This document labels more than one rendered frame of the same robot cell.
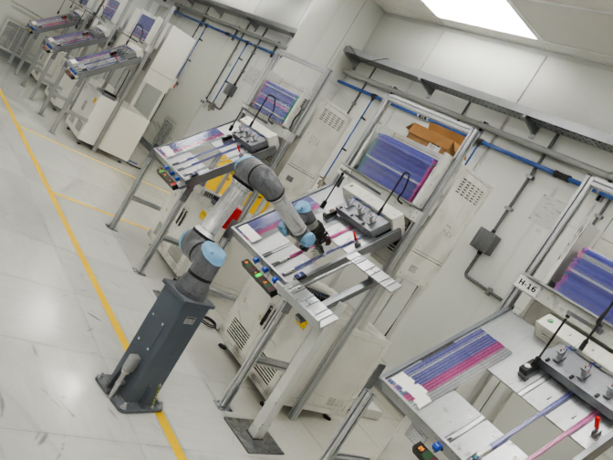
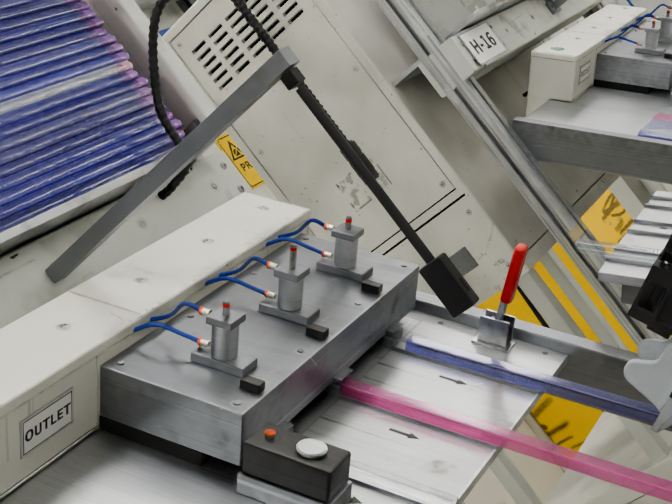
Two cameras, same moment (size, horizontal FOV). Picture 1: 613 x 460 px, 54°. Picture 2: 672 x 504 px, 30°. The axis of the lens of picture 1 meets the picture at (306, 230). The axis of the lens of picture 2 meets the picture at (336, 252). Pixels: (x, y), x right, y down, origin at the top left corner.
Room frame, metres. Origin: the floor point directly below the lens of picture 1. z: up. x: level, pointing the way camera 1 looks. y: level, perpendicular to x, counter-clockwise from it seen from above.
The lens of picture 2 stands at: (3.54, 0.89, 1.19)
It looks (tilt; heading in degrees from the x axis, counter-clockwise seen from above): 1 degrees up; 255
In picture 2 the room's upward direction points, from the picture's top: 37 degrees counter-clockwise
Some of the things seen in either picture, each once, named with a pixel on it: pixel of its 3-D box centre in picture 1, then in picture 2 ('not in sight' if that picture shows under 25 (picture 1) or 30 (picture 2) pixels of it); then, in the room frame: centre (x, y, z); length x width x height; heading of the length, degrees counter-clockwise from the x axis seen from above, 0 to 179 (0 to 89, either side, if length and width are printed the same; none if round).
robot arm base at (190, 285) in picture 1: (195, 283); not in sight; (2.52, 0.29, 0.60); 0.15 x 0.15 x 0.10
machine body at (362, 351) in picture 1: (299, 340); not in sight; (3.60, -0.33, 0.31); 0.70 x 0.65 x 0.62; 41
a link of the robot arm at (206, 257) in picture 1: (208, 259); not in sight; (2.53, 0.29, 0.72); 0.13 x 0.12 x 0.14; 45
